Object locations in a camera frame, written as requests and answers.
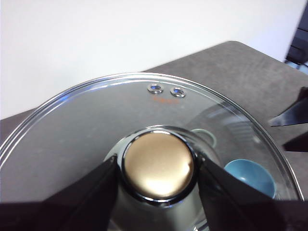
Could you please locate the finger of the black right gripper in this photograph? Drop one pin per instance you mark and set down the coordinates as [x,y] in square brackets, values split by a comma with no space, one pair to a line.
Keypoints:
[294,115]
[299,144]

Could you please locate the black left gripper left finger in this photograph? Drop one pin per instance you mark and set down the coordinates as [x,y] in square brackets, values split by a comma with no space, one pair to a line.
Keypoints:
[60,211]

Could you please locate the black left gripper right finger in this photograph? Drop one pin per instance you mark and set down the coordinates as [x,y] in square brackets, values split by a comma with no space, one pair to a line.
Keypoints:
[240,207]

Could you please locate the glass lid with green knob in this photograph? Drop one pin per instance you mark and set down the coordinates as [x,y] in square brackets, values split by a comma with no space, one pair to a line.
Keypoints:
[96,125]

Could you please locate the pale green electric steamer pot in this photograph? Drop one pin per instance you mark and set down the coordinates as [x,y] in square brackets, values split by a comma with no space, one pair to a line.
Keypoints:
[199,130]

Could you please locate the blue ribbed bowl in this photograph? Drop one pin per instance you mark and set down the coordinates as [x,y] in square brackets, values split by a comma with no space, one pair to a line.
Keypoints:
[252,173]

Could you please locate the dark blurry background equipment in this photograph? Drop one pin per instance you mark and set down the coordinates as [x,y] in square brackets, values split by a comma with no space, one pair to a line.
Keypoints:
[298,43]

